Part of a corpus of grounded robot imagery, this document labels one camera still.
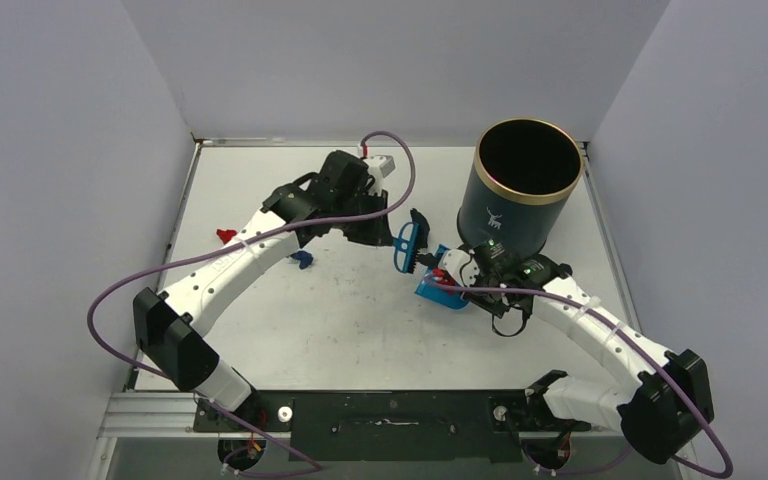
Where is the blue hand brush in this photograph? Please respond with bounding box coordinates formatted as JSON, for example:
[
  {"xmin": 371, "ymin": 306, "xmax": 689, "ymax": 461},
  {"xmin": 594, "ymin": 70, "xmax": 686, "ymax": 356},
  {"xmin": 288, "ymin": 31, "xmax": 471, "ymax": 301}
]
[{"xmin": 393, "ymin": 221, "xmax": 422, "ymax": 274}]

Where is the dark green waste bin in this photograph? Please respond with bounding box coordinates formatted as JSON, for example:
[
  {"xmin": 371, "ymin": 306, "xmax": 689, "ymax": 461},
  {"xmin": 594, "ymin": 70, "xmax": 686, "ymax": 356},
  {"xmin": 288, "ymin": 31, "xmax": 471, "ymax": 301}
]
[{"xmin": 456, "ymin": 118, "xmax": 584, "ymax": 257}]

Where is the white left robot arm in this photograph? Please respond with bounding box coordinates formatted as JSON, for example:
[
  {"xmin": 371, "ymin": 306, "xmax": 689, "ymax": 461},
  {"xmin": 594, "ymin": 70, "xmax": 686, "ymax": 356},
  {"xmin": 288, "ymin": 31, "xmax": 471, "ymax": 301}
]
[{"xmin": 133, "ymin": 150, "xmax": 395, "ymax": 431}]

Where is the blue plastic dustpan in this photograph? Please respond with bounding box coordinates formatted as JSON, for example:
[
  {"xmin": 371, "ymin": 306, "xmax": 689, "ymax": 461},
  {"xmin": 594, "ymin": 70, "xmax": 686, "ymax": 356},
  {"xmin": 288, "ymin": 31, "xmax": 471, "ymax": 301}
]
[{"xmin": 415, "ymin": 244, "xmax": 468, "ymax": 310}]

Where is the red paper scrap far left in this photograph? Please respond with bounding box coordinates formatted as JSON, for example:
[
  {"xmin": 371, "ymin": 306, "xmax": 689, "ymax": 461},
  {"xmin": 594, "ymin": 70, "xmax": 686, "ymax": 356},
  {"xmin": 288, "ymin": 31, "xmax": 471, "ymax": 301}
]
[{"xmin": 215, "ymin": 229, "xmax": 238, "ymax": 245}]

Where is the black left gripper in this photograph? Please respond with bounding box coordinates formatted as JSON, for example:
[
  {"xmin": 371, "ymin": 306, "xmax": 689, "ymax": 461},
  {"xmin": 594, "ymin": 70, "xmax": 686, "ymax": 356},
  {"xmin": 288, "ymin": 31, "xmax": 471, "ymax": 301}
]
[{"xmin": 334, "ymin": 187, "xmax": 392, "ymax": 247}]

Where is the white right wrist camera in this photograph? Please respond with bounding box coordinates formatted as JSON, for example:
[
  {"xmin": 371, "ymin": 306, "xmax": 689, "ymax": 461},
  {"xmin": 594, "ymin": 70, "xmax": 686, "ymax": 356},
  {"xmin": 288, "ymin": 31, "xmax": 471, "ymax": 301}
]
[{"xmin": 438, "ymin": 249, "xmax": 481, "ymax": 287}]

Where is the aluminium rail frame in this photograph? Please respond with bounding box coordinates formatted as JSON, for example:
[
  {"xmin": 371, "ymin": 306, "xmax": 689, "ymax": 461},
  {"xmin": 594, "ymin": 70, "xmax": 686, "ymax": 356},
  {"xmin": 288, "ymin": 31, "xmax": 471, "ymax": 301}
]
[{"xmin": 95, "ymin": 390, "xmax": 226, "ymax": 440}]

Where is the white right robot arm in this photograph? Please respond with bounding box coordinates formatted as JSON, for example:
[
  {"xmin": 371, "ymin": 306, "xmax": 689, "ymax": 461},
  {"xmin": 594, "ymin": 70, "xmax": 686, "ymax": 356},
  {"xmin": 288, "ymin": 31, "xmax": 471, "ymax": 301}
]
[{"xmin": 438, "ymin": 240, "xmax": 714, "ymax": 464}]

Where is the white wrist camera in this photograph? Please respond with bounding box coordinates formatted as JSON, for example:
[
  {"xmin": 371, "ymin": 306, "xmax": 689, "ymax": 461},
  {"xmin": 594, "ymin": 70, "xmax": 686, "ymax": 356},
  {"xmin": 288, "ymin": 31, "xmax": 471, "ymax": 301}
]
[
  {"xmin": 366, "ymin": 155, "xmax": 396, "ymax": 178},
  {"xmin": 438, "ymin": 249, "xmax": 481, "ymax": 287}
]

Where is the black paper scrap near bin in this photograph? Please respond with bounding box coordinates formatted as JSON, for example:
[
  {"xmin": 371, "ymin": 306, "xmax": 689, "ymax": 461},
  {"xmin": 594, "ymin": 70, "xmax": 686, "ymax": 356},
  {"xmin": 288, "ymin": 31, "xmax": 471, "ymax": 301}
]
[{"xmin": 410, "ymin": 208, "xmax": 430, "ymax": 248}]

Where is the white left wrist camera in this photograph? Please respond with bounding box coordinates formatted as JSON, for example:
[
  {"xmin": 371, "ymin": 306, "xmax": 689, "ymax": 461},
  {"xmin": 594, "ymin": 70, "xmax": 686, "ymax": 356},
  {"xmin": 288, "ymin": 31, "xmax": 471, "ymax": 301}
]
[{"xmin": 366, "ymin": 155, "xmax": 396, "ymax": 178}]

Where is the small red paper scrap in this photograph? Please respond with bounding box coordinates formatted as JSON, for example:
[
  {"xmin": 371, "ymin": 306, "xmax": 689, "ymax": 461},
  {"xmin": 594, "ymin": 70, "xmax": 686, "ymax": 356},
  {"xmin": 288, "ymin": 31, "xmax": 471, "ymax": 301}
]
[{"xmin": 427, "ymin": 268, "xmax": 458, "ymax": 289}]

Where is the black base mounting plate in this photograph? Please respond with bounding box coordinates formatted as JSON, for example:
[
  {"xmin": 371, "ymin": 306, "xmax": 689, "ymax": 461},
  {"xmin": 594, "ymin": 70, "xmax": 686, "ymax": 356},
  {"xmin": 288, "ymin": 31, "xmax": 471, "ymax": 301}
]
[{"xmin": 191, "ymin": 389, "xmax": 591, "ymax": 465}]

